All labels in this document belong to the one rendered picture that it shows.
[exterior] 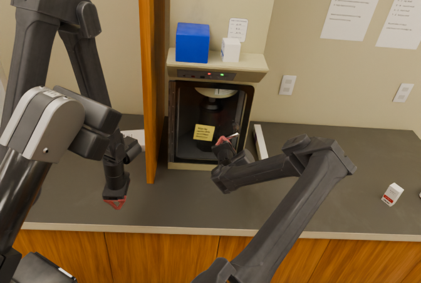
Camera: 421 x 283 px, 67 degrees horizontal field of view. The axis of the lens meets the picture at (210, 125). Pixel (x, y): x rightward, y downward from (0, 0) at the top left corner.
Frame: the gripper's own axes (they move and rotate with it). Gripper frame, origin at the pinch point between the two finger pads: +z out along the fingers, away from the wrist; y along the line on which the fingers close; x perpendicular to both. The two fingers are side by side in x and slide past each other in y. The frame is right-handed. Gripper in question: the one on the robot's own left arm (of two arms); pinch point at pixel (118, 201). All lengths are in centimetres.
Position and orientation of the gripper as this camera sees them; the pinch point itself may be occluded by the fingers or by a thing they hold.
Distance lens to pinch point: 111.9
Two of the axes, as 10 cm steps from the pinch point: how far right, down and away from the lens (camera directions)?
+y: -0.3, -6.1, 7.9
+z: -0.8, 7.9, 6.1
